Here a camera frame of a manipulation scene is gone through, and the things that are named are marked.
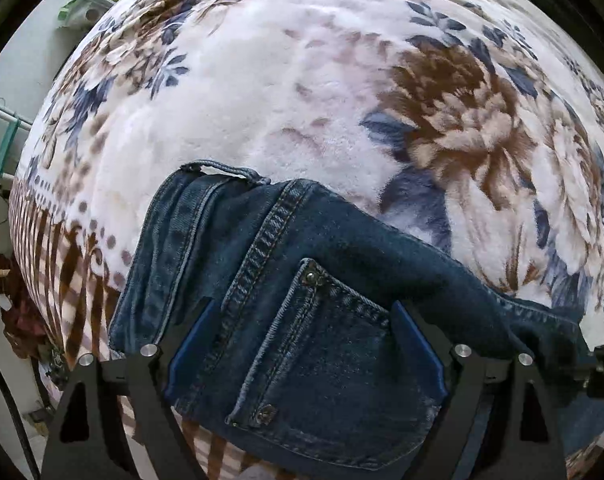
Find dark red cloth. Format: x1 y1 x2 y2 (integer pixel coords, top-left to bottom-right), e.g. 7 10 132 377
0 252 50 361

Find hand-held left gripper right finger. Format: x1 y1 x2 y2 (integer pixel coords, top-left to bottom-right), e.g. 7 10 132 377
390 300 567 480

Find black cable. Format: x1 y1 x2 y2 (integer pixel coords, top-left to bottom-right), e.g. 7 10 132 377
0 337 43 480

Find floral fleece blanket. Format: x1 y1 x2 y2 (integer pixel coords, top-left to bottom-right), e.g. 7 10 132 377
8 0 604 480

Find dark blue denim pants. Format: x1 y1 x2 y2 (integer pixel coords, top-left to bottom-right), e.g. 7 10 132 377
108 160 604 473

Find green and white packet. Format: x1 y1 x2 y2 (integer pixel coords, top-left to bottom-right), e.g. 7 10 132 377
57 0 115 29

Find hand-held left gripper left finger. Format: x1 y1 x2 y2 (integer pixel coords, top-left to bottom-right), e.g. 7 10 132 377
40 298 219 480

